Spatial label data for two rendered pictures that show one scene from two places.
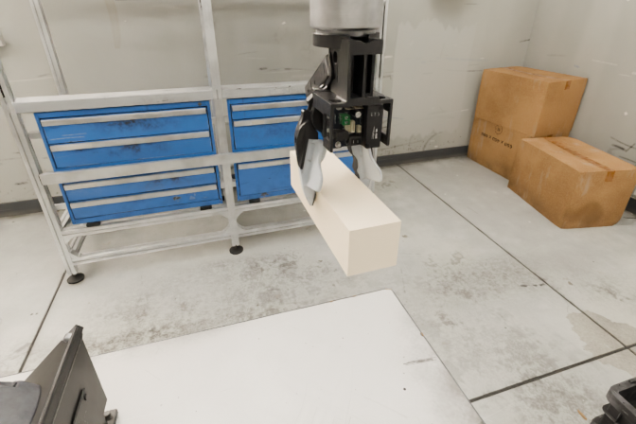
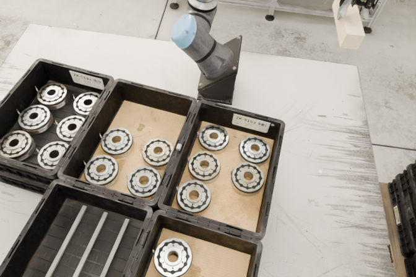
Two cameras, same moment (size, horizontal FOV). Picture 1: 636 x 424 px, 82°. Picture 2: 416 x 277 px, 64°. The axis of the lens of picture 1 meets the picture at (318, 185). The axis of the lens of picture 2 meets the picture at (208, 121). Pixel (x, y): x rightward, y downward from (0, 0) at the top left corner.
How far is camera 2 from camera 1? 0.85 m
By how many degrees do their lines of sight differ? 31
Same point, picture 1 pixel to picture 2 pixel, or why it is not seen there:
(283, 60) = not seen: outside the picture
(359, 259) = (346, 43)
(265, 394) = (288, 83)
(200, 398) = (264, 76)
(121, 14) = not seen: outside the picture
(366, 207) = (356, 28)
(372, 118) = not seen: outside the picture
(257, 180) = not seen: outside the picture
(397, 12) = not seen: outside the picture
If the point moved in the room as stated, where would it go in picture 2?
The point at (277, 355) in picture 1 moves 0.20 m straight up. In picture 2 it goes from (296, 73) to (309, 39)
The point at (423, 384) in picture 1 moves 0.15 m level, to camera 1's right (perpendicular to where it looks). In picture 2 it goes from (350, 102) to (385, 115)
